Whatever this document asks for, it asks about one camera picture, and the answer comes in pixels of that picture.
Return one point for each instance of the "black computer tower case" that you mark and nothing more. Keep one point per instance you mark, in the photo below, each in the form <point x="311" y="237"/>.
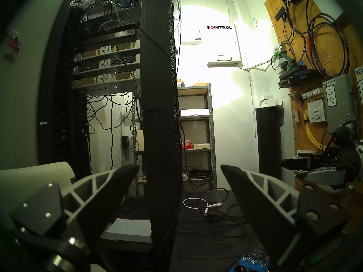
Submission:
<point x="210" y="237"/>

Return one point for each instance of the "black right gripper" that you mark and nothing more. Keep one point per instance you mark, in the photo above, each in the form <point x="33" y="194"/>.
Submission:
<point x="344" y="158"/>

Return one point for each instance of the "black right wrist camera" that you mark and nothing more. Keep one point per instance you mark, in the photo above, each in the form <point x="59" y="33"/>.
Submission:
<point x="341" y="134"/>

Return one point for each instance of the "flat tan box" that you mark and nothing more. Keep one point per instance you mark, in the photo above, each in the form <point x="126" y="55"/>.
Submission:
<point x="202" y="146"/>

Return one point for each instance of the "white ciena label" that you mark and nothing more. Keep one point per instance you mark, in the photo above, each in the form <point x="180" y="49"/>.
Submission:
<point x="316" y="111"/>

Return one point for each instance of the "open cardboard box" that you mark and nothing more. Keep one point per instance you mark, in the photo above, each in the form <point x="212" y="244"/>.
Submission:
<point x="140" y="141"/>

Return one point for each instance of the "grey flat box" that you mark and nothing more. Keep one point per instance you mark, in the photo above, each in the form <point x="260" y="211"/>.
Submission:
<point x="127" y="230"/>

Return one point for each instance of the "grey metal shelving unit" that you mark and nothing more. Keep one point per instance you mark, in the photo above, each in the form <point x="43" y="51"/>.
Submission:
<point x="210" y="132"/>

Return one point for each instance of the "grey rack-mounted switch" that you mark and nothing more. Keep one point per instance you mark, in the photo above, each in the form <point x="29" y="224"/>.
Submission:
<point x="107" y="64"/>
<point x="107" y="51"/>
<point x="106" y="78"/>

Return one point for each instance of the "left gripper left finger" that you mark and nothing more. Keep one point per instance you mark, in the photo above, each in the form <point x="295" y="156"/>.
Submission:
<point x="93" y="195"/>

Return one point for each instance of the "black server rack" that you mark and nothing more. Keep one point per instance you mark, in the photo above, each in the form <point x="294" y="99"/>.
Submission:
<point x="153" y="104"/>

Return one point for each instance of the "colourful package pile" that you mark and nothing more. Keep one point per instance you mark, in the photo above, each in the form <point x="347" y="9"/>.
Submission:
<point x="180" y="83"/>

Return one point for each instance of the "small red box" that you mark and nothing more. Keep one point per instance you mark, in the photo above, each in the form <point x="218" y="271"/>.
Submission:
<point x="187" y="145"/>

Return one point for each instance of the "blue black audio mixer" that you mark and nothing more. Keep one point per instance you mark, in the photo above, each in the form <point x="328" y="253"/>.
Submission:
<point x="252" y="263"/>

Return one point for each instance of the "black modem on backboard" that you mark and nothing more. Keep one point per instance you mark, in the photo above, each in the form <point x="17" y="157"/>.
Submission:
<point x="297" y="76"/>

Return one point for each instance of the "white Sonitrol alarm panel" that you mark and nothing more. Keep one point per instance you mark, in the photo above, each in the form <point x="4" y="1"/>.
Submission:
<point x="215" y="39"/>

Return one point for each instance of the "large black cylinder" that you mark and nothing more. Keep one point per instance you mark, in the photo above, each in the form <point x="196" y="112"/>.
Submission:
<point x="268" y="141"/>

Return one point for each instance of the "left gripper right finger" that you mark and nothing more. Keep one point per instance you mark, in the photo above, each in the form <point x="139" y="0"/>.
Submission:
<point x="261" y="200"/>

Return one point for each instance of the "small white box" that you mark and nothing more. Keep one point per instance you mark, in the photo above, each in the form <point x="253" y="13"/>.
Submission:
<point x="268" y="102"/>

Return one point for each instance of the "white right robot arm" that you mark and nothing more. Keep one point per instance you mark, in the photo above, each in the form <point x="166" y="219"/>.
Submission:
<point x="360" y="151"/>

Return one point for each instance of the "black rack-mounted switch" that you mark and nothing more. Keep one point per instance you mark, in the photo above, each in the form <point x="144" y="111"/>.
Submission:
<point x="113" y="36"/>

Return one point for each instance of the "plywood backboard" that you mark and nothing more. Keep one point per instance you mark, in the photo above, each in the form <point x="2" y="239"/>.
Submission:
<point x="320" y="76"/>

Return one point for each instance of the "black power adapter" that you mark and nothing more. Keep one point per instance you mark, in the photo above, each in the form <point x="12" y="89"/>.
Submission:
<point x="125" y="141"/>

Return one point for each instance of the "tan cardboard box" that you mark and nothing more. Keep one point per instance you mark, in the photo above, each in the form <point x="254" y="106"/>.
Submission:
<point x="200" y="83"/>

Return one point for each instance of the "grey AT&T utility box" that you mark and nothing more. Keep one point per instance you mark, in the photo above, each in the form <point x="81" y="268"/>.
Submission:
<point x="339" y="102"/>

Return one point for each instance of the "red key tag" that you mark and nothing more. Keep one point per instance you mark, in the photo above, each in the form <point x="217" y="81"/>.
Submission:
<point x="12" y="44"/>

